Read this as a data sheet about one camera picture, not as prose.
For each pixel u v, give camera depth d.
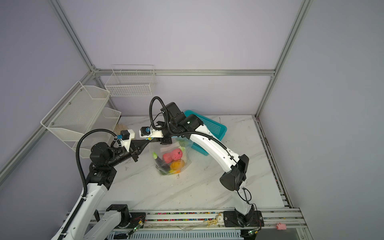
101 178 0.52
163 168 0.83
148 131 0.55
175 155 0.82
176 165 0.84
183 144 0.85
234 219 0.74
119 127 1.12
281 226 0.70
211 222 0.72
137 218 0.74
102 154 0.53
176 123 0.54
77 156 0.51
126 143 0.60
